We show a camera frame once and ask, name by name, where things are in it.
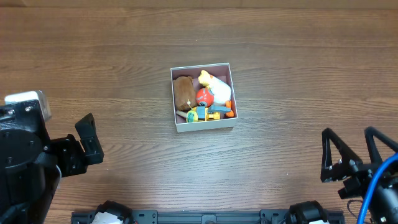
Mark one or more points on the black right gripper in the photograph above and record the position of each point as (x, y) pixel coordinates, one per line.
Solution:
(351, 168)

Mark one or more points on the brown plush toy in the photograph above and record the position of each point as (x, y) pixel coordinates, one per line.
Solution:
(184, 93)

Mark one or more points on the wooden cat rattle drum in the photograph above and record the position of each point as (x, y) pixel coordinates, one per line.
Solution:
(191, 116)

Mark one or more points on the orange toy ball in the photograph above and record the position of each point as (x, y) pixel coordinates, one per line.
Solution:
(204, 97)

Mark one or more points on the yellow and blue toy truck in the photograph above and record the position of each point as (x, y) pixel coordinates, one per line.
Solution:
(211, 113)

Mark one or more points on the white plush duck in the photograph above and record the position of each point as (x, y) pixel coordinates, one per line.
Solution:
(221, 90)

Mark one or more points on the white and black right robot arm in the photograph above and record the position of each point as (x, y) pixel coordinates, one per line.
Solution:
(375, 183)

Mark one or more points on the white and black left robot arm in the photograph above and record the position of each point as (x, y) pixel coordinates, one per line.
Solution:
(32, 164)

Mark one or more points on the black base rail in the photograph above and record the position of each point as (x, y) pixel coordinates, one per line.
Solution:
(112, 212)

